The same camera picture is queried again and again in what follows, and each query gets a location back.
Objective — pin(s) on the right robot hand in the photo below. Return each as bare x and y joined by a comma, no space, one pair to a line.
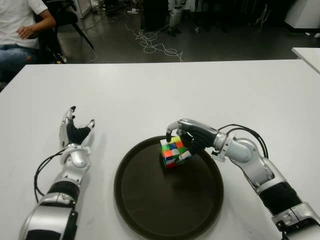
197,138

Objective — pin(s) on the white box cabinet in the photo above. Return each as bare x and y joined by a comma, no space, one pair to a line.
83,7

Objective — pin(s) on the folded metal stand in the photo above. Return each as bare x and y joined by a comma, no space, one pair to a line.
263,16

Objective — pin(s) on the white cabinet black base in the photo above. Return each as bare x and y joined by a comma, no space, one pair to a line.
305,12

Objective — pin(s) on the white power strip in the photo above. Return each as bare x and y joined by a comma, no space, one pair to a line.
133,11

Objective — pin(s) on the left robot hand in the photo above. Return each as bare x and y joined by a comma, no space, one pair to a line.
73,135

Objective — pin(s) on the dark brown round plate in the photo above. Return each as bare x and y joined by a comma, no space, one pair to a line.
168,195

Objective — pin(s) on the black chair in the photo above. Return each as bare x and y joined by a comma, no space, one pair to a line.
65,17

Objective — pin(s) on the silver humanoid robot legs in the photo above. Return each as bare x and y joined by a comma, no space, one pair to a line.
175,15

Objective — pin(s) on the seated person white shirt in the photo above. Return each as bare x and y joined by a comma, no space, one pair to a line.
15,22

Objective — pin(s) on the white side table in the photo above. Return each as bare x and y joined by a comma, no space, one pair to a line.
308,56

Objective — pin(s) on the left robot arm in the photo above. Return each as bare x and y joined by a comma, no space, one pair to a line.
62,180

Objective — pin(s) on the multicoloured Rubik's cube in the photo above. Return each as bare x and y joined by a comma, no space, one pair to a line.
172,152

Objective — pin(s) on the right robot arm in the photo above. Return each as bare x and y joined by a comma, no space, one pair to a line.
262,170

